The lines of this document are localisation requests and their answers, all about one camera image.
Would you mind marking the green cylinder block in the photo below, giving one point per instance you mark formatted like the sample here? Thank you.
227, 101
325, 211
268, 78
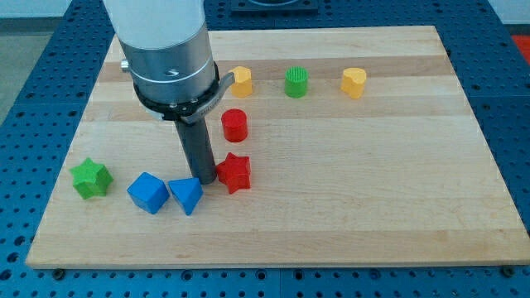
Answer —
296, 82

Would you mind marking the blue cube block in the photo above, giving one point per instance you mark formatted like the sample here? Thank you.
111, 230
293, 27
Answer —
148, 193

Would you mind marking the red star block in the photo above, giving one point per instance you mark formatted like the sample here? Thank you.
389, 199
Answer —
234, 172

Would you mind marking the blue triangle block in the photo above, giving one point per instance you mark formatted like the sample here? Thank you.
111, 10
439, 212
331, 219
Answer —
187, 193

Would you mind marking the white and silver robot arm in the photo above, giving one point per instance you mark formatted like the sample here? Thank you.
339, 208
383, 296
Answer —
168, 54

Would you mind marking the yellow hexagon block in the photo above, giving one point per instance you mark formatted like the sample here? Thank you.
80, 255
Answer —
243, 84

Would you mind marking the green star block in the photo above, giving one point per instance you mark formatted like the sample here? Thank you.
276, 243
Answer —
91, 179

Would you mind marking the light wooden board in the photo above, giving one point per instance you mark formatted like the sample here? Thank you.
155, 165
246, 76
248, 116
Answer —
401, 177

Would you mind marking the red cylinder block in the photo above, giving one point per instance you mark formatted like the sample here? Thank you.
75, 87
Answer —
235, 127

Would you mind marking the yellow heart block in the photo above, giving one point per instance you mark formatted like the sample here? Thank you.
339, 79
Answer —
353, 82

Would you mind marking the dark grey cylindrical pointer tool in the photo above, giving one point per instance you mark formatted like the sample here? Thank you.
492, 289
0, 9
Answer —
195, 141

